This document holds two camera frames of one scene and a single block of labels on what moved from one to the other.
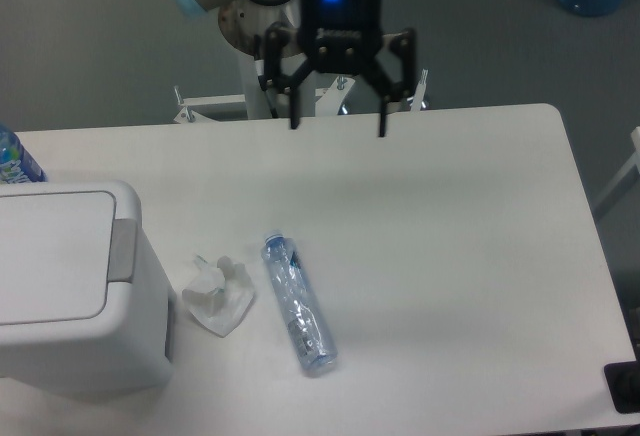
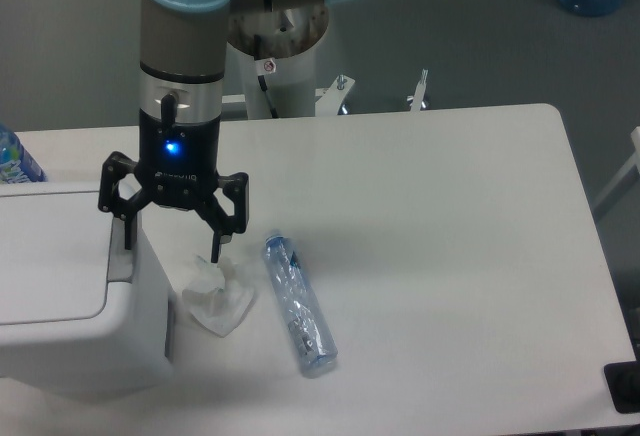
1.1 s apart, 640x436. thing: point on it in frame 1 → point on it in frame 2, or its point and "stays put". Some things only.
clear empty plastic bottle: x=301 y=303 stays put
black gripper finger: x=274 y=42 → x=114 y=169
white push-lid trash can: x=86 y=303 stays put
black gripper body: x=340 y=14 → x=178 y=162
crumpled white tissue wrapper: x=219 y=296 stays put
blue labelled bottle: x=16 y=165 stays put
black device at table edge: x=623 y=383 stays put
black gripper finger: x=391 y=91 → x=224 y=226
